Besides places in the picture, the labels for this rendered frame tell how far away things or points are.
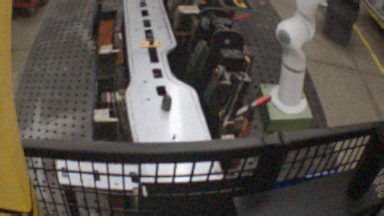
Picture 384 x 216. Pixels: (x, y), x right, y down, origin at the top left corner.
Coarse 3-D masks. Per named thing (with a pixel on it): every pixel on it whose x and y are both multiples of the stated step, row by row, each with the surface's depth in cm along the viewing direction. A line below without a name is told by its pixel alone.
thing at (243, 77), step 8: (240, 72) 138; (232, 80) 136; (240, 80) 137; (248, 80) 136; (240, 88) 138; (232, 96) 143; (240, 96) 139; (232, 104) 142; (240, 104) 141; (224, 112) 146; (232, 112) 143; (232, 120) 145
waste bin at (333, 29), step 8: (328, 0) 411; (336, 0) 392; (344, 0) 383; (352, 0) 379; (360, 0) 393; (328, 8) 416; (336, 8) 400; (344, 8) 391; (352, 8) 388; (328, 16) 421; (336, 16) 407; (344, 16) 400; (352, 16) 399; (328, 24) 426; (336, 24) 414; (344, 24) 408; (352, 24) 410; (328, 32) 432; (336, 32) 421; (344, 32) 416; (336, 40) 427; (344, 40) 423
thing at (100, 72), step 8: (104, 48) 169; (112, 48) 171; (96, 56) 172; (104, 56) 168; (112, 56) 169; (96, 64) 171; (104, 64) 171; (112, 64) 172; (96, 72) 173; (104, 72) 173; (112, 72) 174; (104, 80) 176; (112, 80) 177; (104, 88) 179; (112, 88) 180; (96, 96) 183; (96, 104) 182
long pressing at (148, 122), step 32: (128, 0) 210; (160, 0) 211; (128, 32) 187; (160, 32) 188; (160, 64) 172; (128, 96) 158; (160, 96) 159; (192, 96) 161; (160, 128) 149; (192, 128) 151
